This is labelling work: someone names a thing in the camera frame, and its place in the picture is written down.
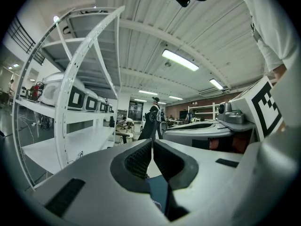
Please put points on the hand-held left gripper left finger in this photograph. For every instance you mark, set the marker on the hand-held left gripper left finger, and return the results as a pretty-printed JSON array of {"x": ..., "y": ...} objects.
[{"x": 98, "y": 173}]

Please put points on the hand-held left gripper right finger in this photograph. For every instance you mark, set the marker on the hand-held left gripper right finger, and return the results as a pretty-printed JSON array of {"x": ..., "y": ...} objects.
[{"x": 211, "y": 180}]

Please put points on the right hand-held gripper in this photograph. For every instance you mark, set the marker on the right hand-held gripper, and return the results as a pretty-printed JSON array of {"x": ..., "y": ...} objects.
[{"x": 247, "y": 116}]

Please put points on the person's right forearm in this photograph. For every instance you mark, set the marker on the person's right forearm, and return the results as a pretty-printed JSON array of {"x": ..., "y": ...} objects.
[{"x": 279, "y": 72}]

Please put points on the white backpack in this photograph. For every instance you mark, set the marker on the white backpack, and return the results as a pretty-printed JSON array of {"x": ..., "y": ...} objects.
[{"x": 161, "y": 114}]

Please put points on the white metal shelf rack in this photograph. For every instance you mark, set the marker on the white metal shelf rack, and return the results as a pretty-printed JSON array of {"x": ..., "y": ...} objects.
[{"x": 82, "y": 135}]

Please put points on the dark glass door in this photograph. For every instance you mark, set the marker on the dark glass door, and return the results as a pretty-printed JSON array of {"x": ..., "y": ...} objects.
[{"x": 135, "y": 109}]

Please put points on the long ceiling lamp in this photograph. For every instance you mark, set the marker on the long ceiling lamp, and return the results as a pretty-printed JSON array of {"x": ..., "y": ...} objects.
[{"x": 179, "y": 59}]

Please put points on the row of white screen appliances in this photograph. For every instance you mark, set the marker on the row of white screen appliances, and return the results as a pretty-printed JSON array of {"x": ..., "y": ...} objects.
[{"x": 77, "y": 99}]

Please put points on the white domed appliance with vent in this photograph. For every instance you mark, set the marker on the white domed appliance with vent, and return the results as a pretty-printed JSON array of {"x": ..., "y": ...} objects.
[{"x": 55, "y": 91}]

